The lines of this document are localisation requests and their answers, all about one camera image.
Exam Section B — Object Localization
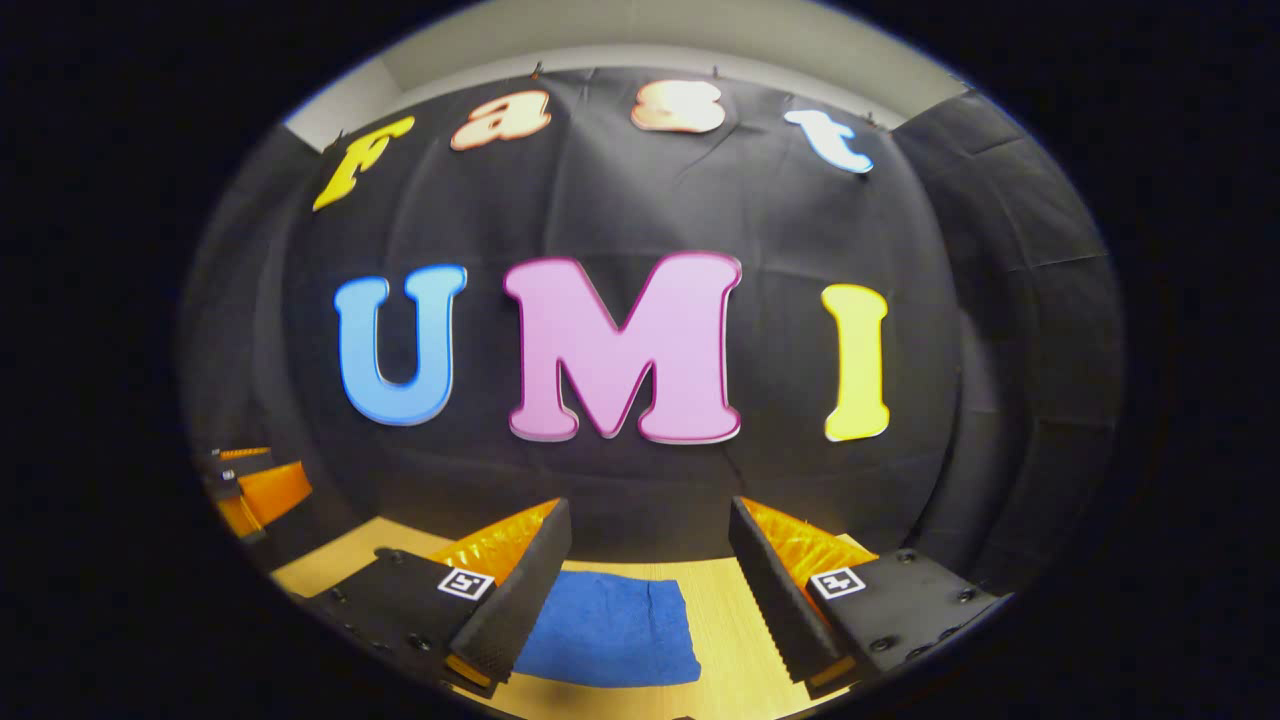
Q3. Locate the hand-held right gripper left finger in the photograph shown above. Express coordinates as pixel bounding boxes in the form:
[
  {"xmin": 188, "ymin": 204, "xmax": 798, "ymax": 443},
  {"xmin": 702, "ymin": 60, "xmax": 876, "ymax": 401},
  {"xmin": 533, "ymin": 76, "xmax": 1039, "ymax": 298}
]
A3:
[{"xmin": 300, "ymin": 497, "xmax": 573, "ymax": 699}]

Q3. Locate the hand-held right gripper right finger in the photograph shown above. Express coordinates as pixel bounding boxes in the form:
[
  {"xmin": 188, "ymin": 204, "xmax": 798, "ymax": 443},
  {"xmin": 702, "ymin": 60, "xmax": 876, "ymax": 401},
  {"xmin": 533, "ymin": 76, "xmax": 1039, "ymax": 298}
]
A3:
[{"xmin": 727, "ymin": 496, "xmax": 1011, "ymax": 701}]

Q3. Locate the blue knitted cardigan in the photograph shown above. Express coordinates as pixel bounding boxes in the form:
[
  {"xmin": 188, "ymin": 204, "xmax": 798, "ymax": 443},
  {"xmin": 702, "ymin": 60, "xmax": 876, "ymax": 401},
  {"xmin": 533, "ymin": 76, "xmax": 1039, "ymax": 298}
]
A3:
[{"xmin": 513, "ymin": 570, "xmax": 703, "ymax": 689}]

